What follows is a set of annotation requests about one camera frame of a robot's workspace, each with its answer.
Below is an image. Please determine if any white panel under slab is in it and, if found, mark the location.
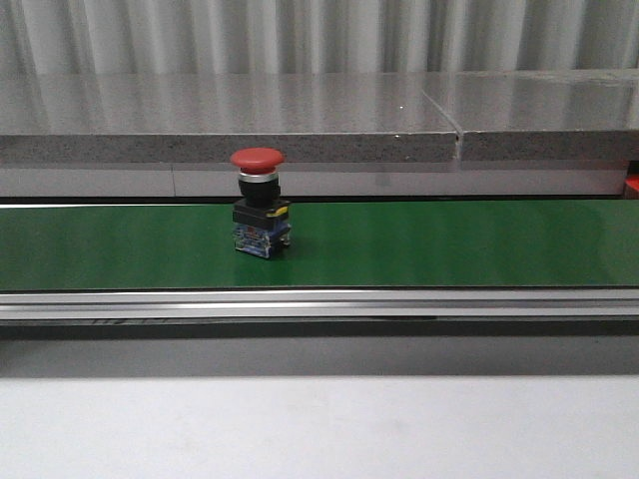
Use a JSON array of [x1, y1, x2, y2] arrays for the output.
[[1, 163, 627, 200]]

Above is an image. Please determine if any green conveyor belt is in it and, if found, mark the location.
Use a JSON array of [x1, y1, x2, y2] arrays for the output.
[[1, 200, 638, 291]]

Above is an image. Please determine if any grey stone slab left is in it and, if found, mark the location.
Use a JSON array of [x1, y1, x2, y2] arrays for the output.
[[1, 74, 457, 166]]

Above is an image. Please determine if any red object at edge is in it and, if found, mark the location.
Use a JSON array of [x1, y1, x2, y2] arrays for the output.
[[623, 174, 639, 200]]

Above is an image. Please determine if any grey stone slab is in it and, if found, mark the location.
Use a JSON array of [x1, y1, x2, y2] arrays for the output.
[[1, 74, 457, 166], [422, 69, 638, 166]]

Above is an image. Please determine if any grey pleated curtain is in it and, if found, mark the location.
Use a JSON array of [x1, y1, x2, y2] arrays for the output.
[[1, 1, 638, 75]]

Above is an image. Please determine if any grey stone slab right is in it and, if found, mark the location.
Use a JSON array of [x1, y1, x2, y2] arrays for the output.
[[422, 69, 638, 166]]

